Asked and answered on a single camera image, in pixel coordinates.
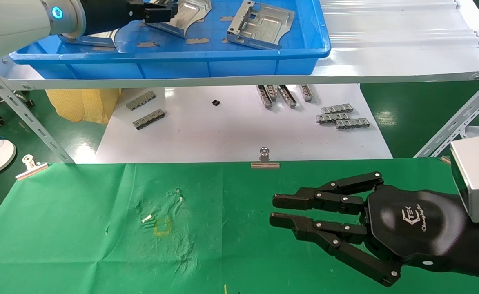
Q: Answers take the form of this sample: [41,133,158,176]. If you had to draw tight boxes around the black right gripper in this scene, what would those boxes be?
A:
[269,171,479,287]

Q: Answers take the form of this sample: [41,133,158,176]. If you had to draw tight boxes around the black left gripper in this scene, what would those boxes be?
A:
[80,0,179,36]

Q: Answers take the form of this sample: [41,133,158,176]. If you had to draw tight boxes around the stamped steel bracket plate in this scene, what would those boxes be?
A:
[58,27,120,48]
[145,0,212,40]
[227,0,295,50]

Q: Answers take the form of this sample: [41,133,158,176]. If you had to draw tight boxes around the blue plastic tray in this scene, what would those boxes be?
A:
[9,0,331,80]

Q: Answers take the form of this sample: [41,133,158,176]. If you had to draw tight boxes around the chrome stool base with castors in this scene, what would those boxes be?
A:
[0,76,36,127]

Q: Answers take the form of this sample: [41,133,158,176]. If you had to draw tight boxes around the green table cloth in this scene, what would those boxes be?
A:
[0,158,479,294]

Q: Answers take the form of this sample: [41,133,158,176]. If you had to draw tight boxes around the white metal shelf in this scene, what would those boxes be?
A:
[0,0,479,91]

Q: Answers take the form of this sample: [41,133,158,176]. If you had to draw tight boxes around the slotted steel angle brace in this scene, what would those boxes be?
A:
[0,63,75,164]
[413,69,479,159]

